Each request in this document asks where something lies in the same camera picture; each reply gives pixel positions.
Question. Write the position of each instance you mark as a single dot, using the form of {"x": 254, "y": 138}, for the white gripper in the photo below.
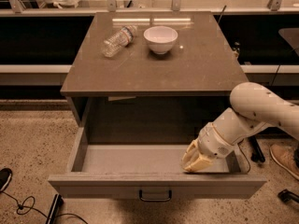
{"x": 212, "y": 144}

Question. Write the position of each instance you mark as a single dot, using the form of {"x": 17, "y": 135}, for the grey drawer cabinet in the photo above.
{"x": 201, "y": 64}

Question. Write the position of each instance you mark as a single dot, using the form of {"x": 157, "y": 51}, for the grey top drawer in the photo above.
{"x": 131, "y": 149}

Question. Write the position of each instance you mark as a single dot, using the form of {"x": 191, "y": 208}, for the white ceramic bowl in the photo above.
{"x": 160, "y": 39}

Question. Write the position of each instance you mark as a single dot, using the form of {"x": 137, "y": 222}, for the black shoe at left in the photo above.
{"x": 5, "y": 177}

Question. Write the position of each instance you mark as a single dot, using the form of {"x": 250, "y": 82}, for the black bar on floor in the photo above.
{"x": 57, "y": 202}

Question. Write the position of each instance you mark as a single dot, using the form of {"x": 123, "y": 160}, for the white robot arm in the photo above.
{"x": 253, "y": 109}

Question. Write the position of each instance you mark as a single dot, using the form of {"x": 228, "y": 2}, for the tan shoe at right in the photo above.
{"x": 286, "y": 157}

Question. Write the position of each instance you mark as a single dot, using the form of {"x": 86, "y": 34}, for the black tripod leg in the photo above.
{"x": 257, "y": 154}

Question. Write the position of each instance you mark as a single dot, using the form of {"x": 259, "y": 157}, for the clear plastic water bottle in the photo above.
{"x": 119, "y": 40}

